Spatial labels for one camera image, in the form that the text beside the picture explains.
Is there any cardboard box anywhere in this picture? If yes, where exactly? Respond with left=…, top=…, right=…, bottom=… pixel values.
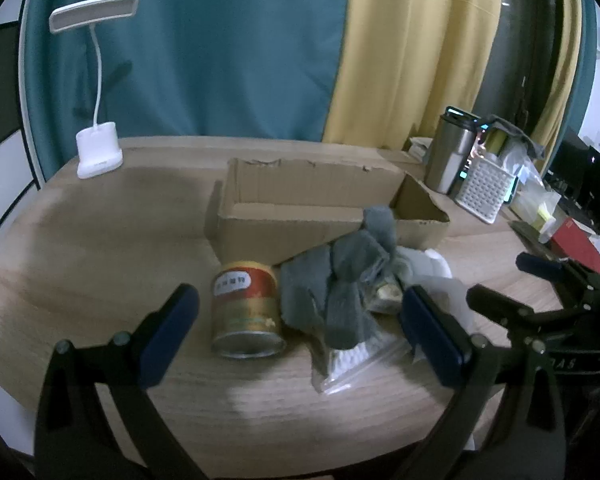
left=204, top=157, right=451, bottom=266

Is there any black electronic device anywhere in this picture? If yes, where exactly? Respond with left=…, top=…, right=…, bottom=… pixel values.
left=545, top=130, right=600, bottom=236

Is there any teal curtain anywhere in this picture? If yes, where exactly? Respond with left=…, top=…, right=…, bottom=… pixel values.
left=22, top=0, right=353, bottom=181

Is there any yellow green bottle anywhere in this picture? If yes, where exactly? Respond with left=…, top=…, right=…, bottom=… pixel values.
left=490, top=130, right=513, bottom=157

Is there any clear plastic bag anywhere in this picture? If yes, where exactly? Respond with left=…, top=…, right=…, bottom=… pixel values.
left=510, top=160, right=566, bottom=241

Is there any white cloth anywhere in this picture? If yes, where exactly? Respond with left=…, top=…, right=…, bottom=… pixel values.
left=394, top=246, right=453, bottom=291

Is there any grey fluffy cloth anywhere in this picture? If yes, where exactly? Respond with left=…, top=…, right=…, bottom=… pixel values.
left=279, top=205, right=398, bottom=352

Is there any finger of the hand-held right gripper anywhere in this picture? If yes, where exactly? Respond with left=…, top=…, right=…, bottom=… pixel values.
left=466, top=284, right=546, bottom=341
left=515, top=252, right=600, bottom=307

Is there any yellow curtain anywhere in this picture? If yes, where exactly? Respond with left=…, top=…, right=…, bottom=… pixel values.
left=322, top=0, right=511, bottom=151

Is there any grey curtain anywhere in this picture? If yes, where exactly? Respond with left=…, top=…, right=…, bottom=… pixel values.
left=472, top=0, right=566, bottom=136

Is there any white perforated plastic basket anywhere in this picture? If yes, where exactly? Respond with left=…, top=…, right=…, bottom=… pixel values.
left=454, top=154, right=520, bottom=225

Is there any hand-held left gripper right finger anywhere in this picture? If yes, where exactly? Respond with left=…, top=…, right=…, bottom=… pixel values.
left=399, top=285, right=567, bottom=480

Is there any dark flat object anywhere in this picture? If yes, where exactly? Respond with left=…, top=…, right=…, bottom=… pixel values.
left=509, top=219, right=556, bottom=258

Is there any red box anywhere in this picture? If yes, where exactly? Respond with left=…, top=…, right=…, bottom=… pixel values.
left=550, top=217, right=600, bottom=276

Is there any white desk lamp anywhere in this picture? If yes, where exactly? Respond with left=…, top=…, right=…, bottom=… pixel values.
left=49, top=0, right=141, bottom=180

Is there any red and gold tin can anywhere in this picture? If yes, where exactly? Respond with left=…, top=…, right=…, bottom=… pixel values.
left=211, top=260, right=288, bottom=360

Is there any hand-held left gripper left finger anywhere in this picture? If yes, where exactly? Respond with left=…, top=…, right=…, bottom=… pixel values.
left=34, top=282, right=208, bottom=480

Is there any bag of cotton swabs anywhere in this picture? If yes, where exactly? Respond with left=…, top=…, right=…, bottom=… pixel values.
left=310, top=332, right=412, bottom=396

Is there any device with teal screen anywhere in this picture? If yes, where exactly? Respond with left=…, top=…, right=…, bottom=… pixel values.
left=502, top=175, right=521, bottom=206

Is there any stainless steel tumbler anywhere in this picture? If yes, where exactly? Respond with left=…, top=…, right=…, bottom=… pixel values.
left=424, top=106, right=481, bottom=195

